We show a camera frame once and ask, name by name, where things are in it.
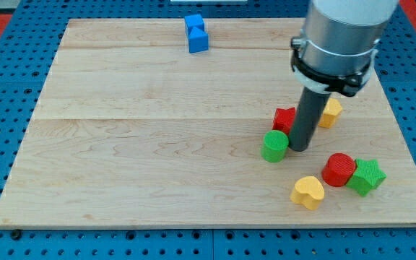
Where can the blue cube block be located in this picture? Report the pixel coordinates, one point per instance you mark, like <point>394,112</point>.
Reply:
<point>192,21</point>

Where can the yellow hexagon block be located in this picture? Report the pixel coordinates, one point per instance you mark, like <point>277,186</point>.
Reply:
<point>331,113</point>

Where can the green star block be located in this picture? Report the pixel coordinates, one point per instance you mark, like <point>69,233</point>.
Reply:
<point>366,177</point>

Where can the light wooden board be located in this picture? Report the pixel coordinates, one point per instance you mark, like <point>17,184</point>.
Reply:
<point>131,131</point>

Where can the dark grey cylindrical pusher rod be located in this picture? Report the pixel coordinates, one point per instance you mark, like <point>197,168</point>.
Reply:
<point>308,113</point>

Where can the blue triangle block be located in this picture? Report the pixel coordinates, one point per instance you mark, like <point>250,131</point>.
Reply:
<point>198,40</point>

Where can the green cylinder block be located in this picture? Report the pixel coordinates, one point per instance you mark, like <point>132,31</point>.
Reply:
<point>275,144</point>

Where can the yellow heart block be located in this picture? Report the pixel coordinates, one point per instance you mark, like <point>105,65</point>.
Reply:
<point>309,192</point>

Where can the red star block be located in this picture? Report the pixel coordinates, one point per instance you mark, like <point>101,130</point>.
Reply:
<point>283,119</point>

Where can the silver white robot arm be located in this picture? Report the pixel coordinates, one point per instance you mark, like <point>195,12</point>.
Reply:
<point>334,52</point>

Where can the red cylinder block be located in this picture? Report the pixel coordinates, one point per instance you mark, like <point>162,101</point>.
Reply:
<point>338,169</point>

